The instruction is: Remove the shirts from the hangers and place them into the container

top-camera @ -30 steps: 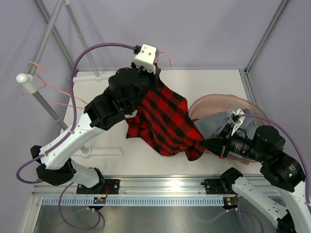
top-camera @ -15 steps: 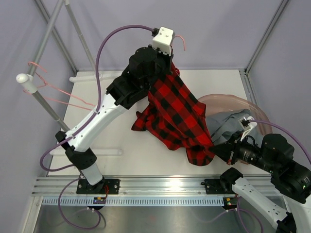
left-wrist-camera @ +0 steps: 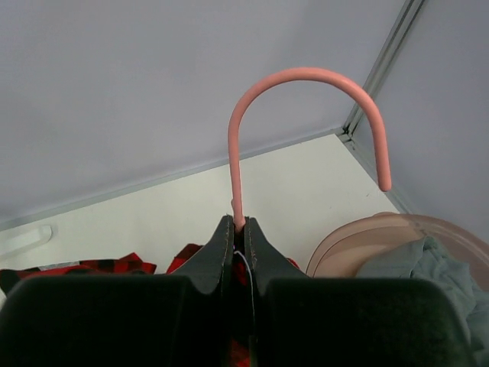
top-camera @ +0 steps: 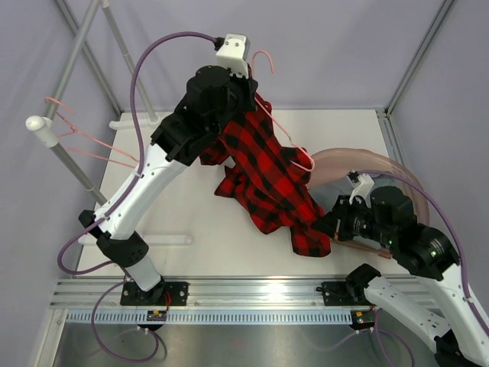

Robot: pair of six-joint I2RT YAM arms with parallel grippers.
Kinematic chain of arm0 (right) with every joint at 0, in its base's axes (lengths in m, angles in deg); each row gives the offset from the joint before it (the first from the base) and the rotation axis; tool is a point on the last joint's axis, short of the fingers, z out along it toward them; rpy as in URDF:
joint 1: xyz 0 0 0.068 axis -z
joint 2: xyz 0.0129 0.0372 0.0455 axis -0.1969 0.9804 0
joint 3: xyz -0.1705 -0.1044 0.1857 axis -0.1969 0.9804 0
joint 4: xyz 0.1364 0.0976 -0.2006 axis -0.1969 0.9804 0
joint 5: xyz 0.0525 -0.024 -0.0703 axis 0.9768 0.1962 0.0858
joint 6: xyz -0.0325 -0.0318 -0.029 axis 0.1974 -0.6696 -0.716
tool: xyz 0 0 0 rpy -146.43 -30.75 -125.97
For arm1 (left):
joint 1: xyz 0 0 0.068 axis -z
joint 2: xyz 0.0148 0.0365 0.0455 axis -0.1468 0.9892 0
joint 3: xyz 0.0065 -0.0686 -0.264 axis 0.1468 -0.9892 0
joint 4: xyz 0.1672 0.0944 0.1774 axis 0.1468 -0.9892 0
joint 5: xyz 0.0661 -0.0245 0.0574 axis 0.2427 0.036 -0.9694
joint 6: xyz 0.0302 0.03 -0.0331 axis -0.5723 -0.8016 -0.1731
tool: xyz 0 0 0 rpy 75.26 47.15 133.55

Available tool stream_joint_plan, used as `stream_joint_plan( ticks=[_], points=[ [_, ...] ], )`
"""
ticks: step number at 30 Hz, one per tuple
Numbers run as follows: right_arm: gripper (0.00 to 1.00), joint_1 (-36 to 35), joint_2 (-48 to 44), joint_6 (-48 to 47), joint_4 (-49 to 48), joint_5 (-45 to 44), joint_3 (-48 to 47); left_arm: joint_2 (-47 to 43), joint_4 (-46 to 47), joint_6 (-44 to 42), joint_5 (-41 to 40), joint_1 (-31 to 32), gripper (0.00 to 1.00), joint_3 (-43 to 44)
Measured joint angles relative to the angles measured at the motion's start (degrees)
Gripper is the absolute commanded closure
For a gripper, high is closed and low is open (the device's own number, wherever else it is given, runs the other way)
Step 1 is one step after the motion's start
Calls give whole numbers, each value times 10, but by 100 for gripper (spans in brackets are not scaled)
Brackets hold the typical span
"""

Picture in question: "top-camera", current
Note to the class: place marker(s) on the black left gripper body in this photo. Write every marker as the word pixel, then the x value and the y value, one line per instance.
pixel 239 99

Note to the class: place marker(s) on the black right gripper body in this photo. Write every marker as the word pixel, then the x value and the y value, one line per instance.
pixel 355 219

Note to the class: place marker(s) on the red black plaid shirt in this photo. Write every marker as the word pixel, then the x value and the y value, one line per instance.
pixel 269 180

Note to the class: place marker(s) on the grey shirt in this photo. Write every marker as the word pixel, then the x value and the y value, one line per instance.
pixel 326 194

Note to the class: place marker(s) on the pink wire hanger front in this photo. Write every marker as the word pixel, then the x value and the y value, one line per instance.
pixel 93 147

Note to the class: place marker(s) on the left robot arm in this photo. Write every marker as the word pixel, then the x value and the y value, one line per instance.
pixel 214 97

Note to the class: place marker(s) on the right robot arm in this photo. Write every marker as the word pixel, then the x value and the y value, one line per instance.
pixel 458 336

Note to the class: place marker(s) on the grey clothes rack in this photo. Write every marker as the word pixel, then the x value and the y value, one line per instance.
pixel 40 199

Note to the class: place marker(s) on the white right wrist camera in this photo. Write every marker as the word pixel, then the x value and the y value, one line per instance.
pixel 362 185

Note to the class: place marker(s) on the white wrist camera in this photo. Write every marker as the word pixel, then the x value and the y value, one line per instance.
pixel 362 185
pixel 231 53

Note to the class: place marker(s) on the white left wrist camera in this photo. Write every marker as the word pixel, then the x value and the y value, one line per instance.
pixel 231 53

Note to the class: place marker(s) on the aluminium mounting rail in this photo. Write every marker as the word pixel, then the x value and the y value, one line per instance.
pixel 234 293

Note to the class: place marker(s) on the white slotted cable duct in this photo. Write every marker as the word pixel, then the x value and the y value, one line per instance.
pixel 212 317

